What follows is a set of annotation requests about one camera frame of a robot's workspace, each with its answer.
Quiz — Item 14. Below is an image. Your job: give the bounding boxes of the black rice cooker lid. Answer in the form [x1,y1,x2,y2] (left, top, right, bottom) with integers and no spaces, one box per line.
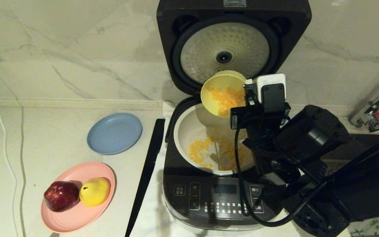
[157,0,312,96]

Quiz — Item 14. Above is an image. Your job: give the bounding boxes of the long black flat strip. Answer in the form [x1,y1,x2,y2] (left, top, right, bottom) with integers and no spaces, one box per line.
[125,118,166,237]

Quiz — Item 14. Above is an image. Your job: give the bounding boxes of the white cable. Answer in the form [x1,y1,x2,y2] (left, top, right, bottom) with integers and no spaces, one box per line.
[0,58,21,237]

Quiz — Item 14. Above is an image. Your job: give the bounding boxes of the blue plate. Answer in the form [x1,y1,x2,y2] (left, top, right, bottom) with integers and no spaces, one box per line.
[87,113,143,155]

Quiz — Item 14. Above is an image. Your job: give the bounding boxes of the red apple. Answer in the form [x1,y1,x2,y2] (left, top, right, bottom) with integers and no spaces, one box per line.
[43,181,80,213]

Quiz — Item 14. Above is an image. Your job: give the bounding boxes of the yellow corn kernels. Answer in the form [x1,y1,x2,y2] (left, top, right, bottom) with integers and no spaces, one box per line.
[188,86,246,171]

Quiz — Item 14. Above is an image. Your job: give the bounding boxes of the white inner pot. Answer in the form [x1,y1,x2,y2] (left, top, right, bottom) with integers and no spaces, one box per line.
[173,103,256,175]

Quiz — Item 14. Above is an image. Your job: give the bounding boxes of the chrome faucet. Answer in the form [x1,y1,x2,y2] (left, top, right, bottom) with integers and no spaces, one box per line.
[347,75,379,133]

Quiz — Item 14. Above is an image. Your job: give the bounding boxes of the yellow pear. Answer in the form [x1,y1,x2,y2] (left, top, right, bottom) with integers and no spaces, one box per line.
[79,177,111,207]

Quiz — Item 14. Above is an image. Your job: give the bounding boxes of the black rice cooker base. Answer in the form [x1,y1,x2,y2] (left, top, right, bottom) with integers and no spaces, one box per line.
[163,96,287,236]

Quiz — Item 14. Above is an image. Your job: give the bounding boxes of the pink plate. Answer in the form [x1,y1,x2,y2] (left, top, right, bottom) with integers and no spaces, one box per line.
[41,161,116,233]

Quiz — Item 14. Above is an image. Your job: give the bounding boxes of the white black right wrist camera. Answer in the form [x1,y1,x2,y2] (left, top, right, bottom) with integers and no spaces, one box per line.
[245,73,287,113]

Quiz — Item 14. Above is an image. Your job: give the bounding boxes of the yellow bowl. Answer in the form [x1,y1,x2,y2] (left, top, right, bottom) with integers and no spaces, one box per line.
[200,70,248,118]

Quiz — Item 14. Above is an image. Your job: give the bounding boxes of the smooth black arm cable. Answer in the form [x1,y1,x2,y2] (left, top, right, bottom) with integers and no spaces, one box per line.
[235,127,329,228]

